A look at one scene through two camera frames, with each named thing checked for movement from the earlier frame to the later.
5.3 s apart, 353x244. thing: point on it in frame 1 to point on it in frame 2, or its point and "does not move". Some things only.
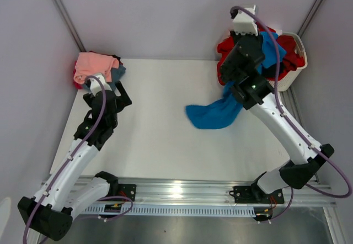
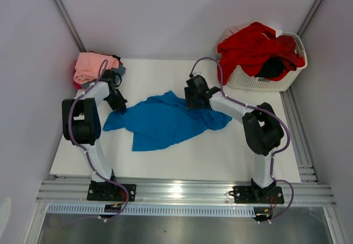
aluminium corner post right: (316, 6) does not move
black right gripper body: (237, 36) to (190, 99)
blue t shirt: (220, 113) to (151, 121)
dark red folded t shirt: (76, 85) does not move
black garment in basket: (271, 72) does not move
